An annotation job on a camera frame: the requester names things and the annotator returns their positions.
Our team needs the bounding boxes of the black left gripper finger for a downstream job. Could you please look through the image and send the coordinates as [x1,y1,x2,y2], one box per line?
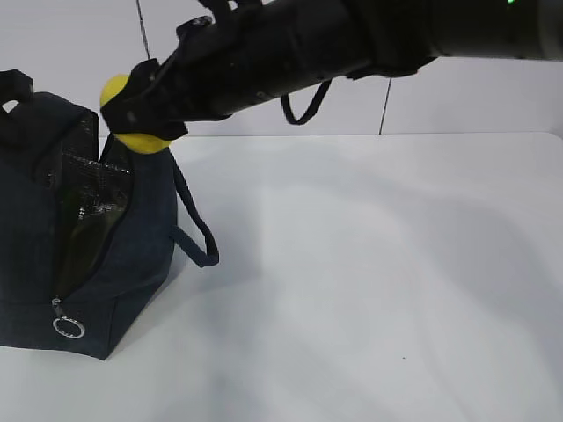
[1,69,57,167]

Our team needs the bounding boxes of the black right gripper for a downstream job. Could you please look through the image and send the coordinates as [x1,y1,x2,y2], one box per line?
[110,1,422,141]

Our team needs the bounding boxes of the yellow lemon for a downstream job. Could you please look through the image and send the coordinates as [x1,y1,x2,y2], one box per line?
[99,74,172,155]

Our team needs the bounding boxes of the dark blue lunch bag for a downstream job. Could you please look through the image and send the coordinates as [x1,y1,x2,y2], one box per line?
[1,95,219,360]

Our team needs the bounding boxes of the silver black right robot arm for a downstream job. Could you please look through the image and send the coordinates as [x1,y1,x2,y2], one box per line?
[101,1,562,141]

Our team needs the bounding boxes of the silver zipper pull ring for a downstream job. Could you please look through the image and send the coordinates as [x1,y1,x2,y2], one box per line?
[51,297,84,340]

